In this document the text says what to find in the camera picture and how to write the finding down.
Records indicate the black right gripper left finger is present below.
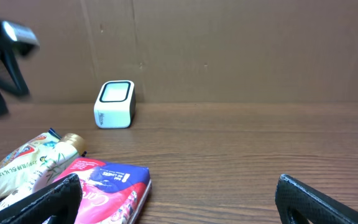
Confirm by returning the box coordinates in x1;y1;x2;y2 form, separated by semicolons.
0;174;83;224

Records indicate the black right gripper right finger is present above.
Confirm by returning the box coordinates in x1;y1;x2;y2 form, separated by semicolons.
275;174;358;224

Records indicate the white floral tube gold cap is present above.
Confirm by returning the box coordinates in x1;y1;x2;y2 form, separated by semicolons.
0;133;85;211

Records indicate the red purple pad package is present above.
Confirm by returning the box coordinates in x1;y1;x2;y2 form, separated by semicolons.
55;157;152;223

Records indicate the yellow snack bag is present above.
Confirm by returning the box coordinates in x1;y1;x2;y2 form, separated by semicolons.
0;129;61;199

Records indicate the white barcode scanner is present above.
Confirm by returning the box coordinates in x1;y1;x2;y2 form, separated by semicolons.
93;80;136;129

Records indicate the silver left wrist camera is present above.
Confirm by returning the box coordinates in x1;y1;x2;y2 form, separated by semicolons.
2;21;39;49

